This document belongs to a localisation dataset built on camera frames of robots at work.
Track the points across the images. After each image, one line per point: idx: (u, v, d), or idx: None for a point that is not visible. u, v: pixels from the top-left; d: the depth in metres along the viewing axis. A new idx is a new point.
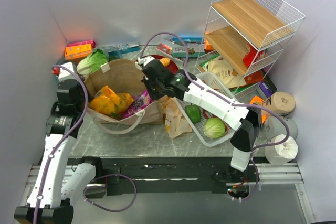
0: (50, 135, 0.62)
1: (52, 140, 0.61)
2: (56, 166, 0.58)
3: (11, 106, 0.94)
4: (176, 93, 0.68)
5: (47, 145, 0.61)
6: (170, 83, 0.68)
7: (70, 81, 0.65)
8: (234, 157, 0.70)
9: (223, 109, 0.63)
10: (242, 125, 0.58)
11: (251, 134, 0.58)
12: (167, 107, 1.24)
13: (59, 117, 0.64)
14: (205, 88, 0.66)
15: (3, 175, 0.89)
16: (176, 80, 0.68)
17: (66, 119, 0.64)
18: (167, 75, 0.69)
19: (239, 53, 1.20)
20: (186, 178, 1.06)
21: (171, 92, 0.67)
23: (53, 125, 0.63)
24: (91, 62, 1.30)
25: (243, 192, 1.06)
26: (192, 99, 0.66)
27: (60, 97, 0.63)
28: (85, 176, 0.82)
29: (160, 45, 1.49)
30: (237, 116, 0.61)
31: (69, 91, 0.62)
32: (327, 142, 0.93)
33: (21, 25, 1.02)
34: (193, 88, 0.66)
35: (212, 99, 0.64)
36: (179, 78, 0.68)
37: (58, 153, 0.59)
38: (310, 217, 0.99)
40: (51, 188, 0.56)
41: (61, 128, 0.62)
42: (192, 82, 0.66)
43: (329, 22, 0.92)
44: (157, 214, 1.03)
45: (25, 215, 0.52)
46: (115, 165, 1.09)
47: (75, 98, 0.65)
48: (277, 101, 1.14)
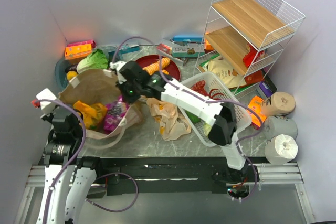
0: (49, 166, 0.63)
1: (51, 170, 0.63)
2: (56, 197, 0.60)
3: (11, 106, 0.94)
4: (154, 94, 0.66)
5: (47, 177, 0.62)
6: (147, 84, 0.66)
7: (64, 109, 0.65)
8: (230, 158, 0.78)
9: (198, 107, 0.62)
10: (217, 121, 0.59)
11: (224, 129, 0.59)
12: (164, 107, 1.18)
13: (56, 146, 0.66)
14: (180, 87, 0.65)
15: (3, 175, 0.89)
16: (153, 81, 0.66)
17: (64, 149, 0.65)
18: (144, 76, 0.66)
19: (239, 53, 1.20)
20: (186, 178, 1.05)
21: (149, 93, 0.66)
23: (52, 156, 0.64)
24: (91, 62, 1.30)
25: (243, 192, 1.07)
26: (168, 99, 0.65)
27: (55, 126, 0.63)
28: (85, 185, 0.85)
29: (160, 45, 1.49)
30: (211, 112, 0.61)
31: (64, 120, 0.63)
32: (327, 142, 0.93)
33: (21, 26, 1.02)
34: (169, 87, 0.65)
35: (188, 98, 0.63)
36: (156, 79, 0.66)
37: (59, 184, 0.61)
38: (310, 217, 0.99)
40: (54, 219, 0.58)
41: (60, 158, 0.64)
42: (168, 83, 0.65)
43: (329, 23, 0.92)
44: (157, 214, 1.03)
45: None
46: (114, 165, 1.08)
47: (72, 126, 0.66)
48: (277, 101, 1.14)
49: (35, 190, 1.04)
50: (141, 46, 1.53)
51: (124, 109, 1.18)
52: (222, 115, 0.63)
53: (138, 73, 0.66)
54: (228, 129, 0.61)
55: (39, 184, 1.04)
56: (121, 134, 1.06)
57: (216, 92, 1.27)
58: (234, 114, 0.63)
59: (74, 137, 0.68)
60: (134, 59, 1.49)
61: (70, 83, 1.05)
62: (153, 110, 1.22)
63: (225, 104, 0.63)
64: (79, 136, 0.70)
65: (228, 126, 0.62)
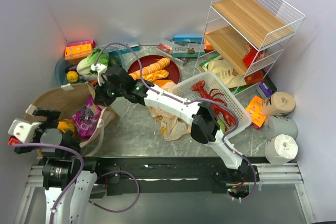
0: (49, 189, 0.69)
1: (51, 192, 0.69)
2: (59, 219, 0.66)
3: (11, 106, 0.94)
4: (138, 100, 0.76)
5: (48, 198, 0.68)
6: (132, 91, 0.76)
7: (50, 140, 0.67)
8: (226, 159, 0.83)
9: (177, 109, 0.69)
10: (195, 121, 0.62)
11: (203, 127, 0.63)
12: None
13: (53, 169, 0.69)
14: (160, 92, 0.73)
15: (3, 175, 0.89)
16: (136, 88, 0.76)
17: (61, 170, 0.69)
18: (129, 83, 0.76)
19: (239, 53, 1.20)
20: (186, 178, 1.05)
21: (134, 98, 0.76)
23: (50, 180, 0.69)
24: (91, 62, 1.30)
25: (243, 192, 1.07)
26: (151, 104, 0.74)
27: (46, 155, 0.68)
28: (87, 190, 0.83)
29: (160, 45, 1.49)
30: (190, 113, 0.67)
31: (54, 151, 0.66)
32: (327, 142, 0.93)
33: (21, 25, 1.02)
34: (151, 93, 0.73)
35: (167, 102, 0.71)
36: (139, 86, 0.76)
37: (60, 205, 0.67)
38: (310, 217, 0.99)
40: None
41: (58, 181, 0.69)
42: (150, 88, 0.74)
43: (329, 23, 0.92)
44: (157, 214, 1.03)
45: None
46: (115, 164, 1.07)
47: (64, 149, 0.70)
48: (277, 101, 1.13)
49: (35, 190, 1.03)
50: (141, 46, 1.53)
51: (96, 111, 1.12)
52: (202, 114, 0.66)
53: (125, 80, 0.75)
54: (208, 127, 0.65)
55: (39, 184, 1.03)
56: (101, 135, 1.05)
57: (216, 92, 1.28)
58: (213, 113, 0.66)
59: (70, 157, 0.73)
60: (134, 59, 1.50)
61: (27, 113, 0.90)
62: (152, 112, 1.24)
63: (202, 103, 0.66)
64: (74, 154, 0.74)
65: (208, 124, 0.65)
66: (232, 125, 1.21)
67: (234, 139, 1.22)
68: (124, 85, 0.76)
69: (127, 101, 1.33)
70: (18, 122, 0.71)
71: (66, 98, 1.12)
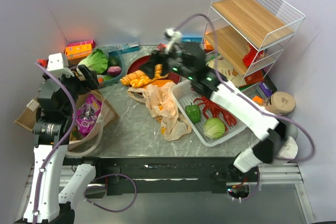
0: (38, 146, 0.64)
1: (42, 152, 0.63)
2: (49, 179, 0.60)
3: (11, 106, 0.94)
4: (204, 92, 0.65)
5: (37, 158, 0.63)
6: (201, 81, 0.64)
7: (52, 86, 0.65)
8: (244, 162, 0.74)
9: (251, 116, 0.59)
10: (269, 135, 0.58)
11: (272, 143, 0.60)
12: (164, 108, 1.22)
13: (46, 125, 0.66)
14: (235, 91, 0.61)
15: (3, 175, 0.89)
16: (207, 78, 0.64)
17: (54, 128, 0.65)
18: (201, 69, 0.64)
19: (239, 53, 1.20)
20: (186, 178, 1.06)
21: (200, 89, 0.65)
23: (41, 134, 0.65)
24: (91, 62, 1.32)
25: (244, 192, 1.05)
26: (220, 101, 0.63)
27: (43, 103, 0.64)
28: (86, 177, 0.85)
29: (160, 45, 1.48)
30: (264, 125, 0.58)
31: (51, 97, 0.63)
32: (327, 142, 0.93)
33: (21, 26, 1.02)
34: (223, 89, 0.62)
35: (240, 104, 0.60)
36: (211, 77, 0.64)
37: (49, 166, 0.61)
38: (310, 217, 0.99)
40: (46, 202, 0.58)
41: (50, 137, 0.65)
42: (223, 84, 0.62)
43: (329, 23, 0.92)
44: (157, 214, 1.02)
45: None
46: (115, 164, 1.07)
47: (59, 102, 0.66)
48: (277, 101, 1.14)
49: None
50: (141, 46, 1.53)
51: (97, 107, 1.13)
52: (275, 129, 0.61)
53: (201, 64, 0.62)
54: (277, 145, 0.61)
55: None
56: (100, 132, 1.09)
57: None
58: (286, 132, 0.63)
59: (63, 115, 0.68)
60: (134, 59, 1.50)
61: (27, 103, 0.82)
62: (151, 110, 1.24)
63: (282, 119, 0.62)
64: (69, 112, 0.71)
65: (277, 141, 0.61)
66: (232, 125, 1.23)
67: (234, 139, 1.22)
68: (196, 71, 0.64)
69: (127, 101, 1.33)
70: (60, 57, 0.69)
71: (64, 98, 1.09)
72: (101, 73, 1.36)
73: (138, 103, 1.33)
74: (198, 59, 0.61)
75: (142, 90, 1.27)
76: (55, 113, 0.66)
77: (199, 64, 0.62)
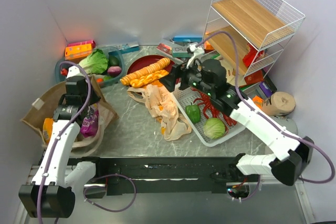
0: (56, 121, 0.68)
1: (59, 125, 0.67)
2: (62, 147, 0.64)
3: (11, 106, 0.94)
4: (224, 108, 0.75)
5: (54, 129, 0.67)
6: (221, 97, 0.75)
7: (79, 75, 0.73)
8: (249, 167, 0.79)
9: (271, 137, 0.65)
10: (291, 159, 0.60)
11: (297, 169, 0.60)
12: (164, 108, 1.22)
13: (66, 107, 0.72)
14: (255, 109, 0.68)
15: (3, 175, 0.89)
16: (227, 96, 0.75)
17: (72, 109, 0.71)
18: (222, 87, 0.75)
19: (239, 53, 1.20)
20: (186, 178, 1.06)
21: (220, 105, 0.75)
23: (60, 113, 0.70)
24: (91, 62, 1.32)
25: (244, 192, 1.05)
26: (241, 118, 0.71)
27: (69, 89, 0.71)
28: (86, 171, 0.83)
29: (160, 45, 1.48)
30: (284, 146, 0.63)
31: (76, 84, 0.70)
32: (327, 142, 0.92)
33: (21, 26, 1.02)
34: (243, 107, 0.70)
35: (259, 123, 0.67)
36: (231, 94, 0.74)
37: (64, 136, 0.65)
38: (310, 217, 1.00)
40: (56, 167, 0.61)
41: (67, 116, 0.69)
42: (243, 102, 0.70)
43: (329, 22, 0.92)
44: (157, 214, 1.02)
45: (30, 196, 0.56)
46: (115, 164, 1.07)
47: (81, 90, 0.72)
48: (277, 101, 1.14)
49: None
50: (141, 46, 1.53)
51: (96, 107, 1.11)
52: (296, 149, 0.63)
53: (220, 82, 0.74)
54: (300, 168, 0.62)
55: None
56: (101, 134, 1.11)
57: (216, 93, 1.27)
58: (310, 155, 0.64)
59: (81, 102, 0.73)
60: (134, 58, 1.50)
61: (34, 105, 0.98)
62: (151, 110, 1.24)
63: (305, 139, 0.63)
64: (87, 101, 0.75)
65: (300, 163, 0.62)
66: (232, 125, 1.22)
67: (234, 139, 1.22)
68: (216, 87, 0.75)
69: (127, 101, 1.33)
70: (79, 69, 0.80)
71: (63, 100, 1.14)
72: (101, 73, 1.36)
73: (138, 103, 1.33)
74: (218, 76, 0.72)
75: (142, 90, 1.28)
76: (75, 99, 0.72)
77: (218, 81, 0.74)
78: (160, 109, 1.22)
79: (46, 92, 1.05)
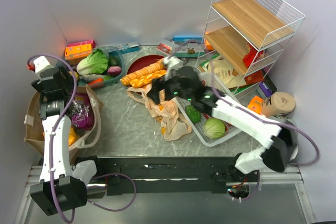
0: (45, 118, 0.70)
1: (50, 121, 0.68)
2: (60, 140, 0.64)
3: (11, 106, 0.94)
4: (205, 109, 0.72)
5: (45, 128, 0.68)
6: (200, 99, 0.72)
7: (52, 70, 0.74)
8: (244, 163, 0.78)
9: (253, 127, 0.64)
10: (275, 145, 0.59)
11: (282, 153, 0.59)
12: (164, 108, 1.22)
13: (51, 103, 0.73)
14: (233, 104, 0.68)
15: (3, 175, 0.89)
16: (205, 97, 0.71)
17: (58, 104, 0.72)
18: (200, 89, 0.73)
19: (239, 53, 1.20)
20: (186, 178, 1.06)
21: (201, 107, 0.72)
23: (47, 110, 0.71)
24: (91, 62, 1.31)
25: (244, 192, 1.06)
26: (221, 115, 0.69)
27: (45, 84, 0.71)
28: (90, 167, 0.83)
29: (160, 45, 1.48)
30: (268, 133, 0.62)
31: (52, 78, 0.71)
32: (327, 142, 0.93)
33: (21, 26, 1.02)
34: (222, 104, 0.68)
35: (239, 116, 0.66)
36: (209, 94, 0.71)
37: (59, 130, 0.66)
38: (310, 217, 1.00)
40: (61, 160, 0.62)
41: (55, 110, 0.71)
42: (221, 99, 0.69)
43: (329, 23, 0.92)
44: (157, 214, 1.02)
45: (45, 193, 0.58)
46: (114, 164, 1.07)
47: (59, 83, 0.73)
48: (277, 101, 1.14)
49: None
50: (141, 46, 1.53)
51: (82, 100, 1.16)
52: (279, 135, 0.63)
53: (196, 85, 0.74)
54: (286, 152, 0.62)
55: None
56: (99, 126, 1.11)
57: None
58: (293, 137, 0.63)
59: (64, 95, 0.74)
60: (134, 59, 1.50)
61: (27, 122, 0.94)
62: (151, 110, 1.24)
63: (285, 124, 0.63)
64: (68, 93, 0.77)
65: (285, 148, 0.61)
66: (232, 125, 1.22)
67: (234, 139, 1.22)
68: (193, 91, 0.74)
69: (127, 101, 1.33)
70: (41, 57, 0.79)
71: None
72: (100, 73, 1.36)
73: (138, 103, 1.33)
74: (191, 80, 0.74)
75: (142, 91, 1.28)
76: (56, 93, 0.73)
77: (195, 85, 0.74)
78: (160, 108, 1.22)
79: (30, 105, 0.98)
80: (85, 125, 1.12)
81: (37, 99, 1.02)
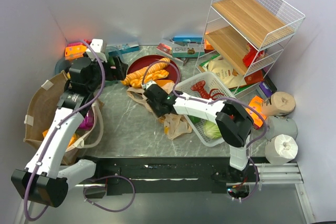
0: (60, 108, 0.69)
1: (62, 113, 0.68)
2: (61, 135, 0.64)
3: (11, 106, 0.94)
4: (170, 109, 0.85)
5: (56, 117, 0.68)
6: (165, 102, 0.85)
7: (83, 61, 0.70)
8: (233, 158, 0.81)
9: (202, 110, 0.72)
10: (219, 118, 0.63)
11: (229, 124, 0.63)
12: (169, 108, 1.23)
13: (72, 94, 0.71)
14: (187, 97, 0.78)
15: (3, 174, 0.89)
16: (167, 98, 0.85)
17: (78, 98, 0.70)
18: (162, 95, 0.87)
19: (239, 53, 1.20)
20: (186, 178, 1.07)
21: (166, 108, 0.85)
23: (65, 100, 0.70)
24: None
25: (243, 192, 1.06)
26: (180, 109, 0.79)
27: (73, 76, 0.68)
28: (86, 169, 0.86)
29: (160, 45, 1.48)
30: (214, 110, 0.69)
31: (80, 72, 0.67)
32: (327, 142, 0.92)
33: (21, 25, 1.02)
34: (179, 100, 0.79)
35: (192, 104, 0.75)
36: (170, 96, 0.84)
37: (64, 125, 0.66)
38: (310, 217, 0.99)
40: (51, 157, 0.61)
41: (72, 104, 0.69)
42: (178, 96, 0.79)
43: (329, 22, 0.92)
44: (156, 214, 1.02)
45: (21, 181, 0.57)
46: (115, 164, 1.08)
47: (85, 77, 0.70)
48: (277, 101, 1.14)
49: None
50: (141, 46, 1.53)
51: None
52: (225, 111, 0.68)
53: (157, 93, 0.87)
54: (237, 125, 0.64)
55: None
56: (102, 130, 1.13)
57: (216, 92, 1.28)
58: (242, 109, 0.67)
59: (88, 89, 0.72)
60: (134, 59, 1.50)
61: (27, 122, 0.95)
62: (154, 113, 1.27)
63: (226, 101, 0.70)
64: (93, 88, 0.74)
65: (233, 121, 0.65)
66: None
67: None
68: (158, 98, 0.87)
69: (127, 101, 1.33)
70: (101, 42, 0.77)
71: (50, 104, 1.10)
72: None
73: (138, 103, 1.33)
74: (151, 92, 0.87)
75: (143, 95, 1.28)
76: (81, 87, 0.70)
77: (157, 94, 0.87)
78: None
79: (30, 105, 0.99)
80: (85, 125, 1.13)
81: (38, 99, 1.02)
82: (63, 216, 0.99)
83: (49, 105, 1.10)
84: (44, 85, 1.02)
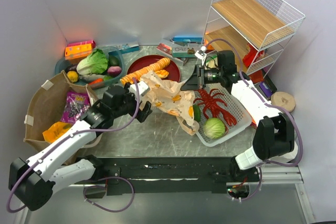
0: (81, 120, 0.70)
1: (80, 124, 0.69)
2: (70, 145, 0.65)
3: (11, 106, 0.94)
4: (227, 85, 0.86)
5: (74, 125, 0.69)
6: (228, 76, 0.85)
7: (118, 88, 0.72)
8: (244, 157, 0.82)
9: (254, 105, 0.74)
10: (263, 122, 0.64)
11: (267, 133, 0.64)
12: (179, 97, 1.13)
13: (96, 112, 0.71)
14: (249, 85, 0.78)
15: (3, 175, 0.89)
16: (232, 75, 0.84)
17: (99, 118, 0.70)
18: (231, 68, 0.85)
19: (238, 53, 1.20)
20: (186, 178, 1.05)
21: (225, 82, 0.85)
23: (87, 116, 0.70)
24: (91, 62, 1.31)
25: (243, 192, 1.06)
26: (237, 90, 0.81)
27: (104, 97, 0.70)
28: (83, 171, 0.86)
29: (160, 45, 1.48)
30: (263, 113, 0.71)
31: (112, 97, 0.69)
32: (327, 142, 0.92)
33: (20, 25, 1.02)
34: (240, 84, 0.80)
35: (249, 94, 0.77)
36: (235, 75, 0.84)
37: (77, 136, 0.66)
38: (310, 217, 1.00)
40: (52, 160, 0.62)
41: (92, 120, 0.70)
42: (243, 80, 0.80)
43: (329, 22, 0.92)
44: (156, 214, 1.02)
45: (17, 170, 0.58)
46: (114, 165, 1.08)
47: (114, 103, 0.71)
48: (277, 101, 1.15)
49: None
50: (141, 46, 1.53)
51: (82, 99, 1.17)
52: (274, 121, 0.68)
53: (228, 63, 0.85)
54: (273, 141, 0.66)
55: None
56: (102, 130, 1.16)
57: (216, 92, 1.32)
58: (290, 132, 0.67)
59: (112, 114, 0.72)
60: (134, 58, 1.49)
61: (27, 123, 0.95)
62: (161, 107, 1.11)
63: (283, 114, 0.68)
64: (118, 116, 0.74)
65: (273, 135, 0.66)
66: (232, 125, 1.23)
67: (234, 139, 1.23)
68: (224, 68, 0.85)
69: None
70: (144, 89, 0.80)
71: (49, 103, 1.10)
72: (100, 73, 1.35)
73: None
74: (226, 56, 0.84)
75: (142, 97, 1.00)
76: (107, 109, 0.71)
77: (226, 62, 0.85)
78: (175, 99, 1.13)
79: (30, 107, 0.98)
80: None
81: (38, 99, 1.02)
82: (63, 216, 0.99)
83: (49, 105, 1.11)
84: (44, 85, 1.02)
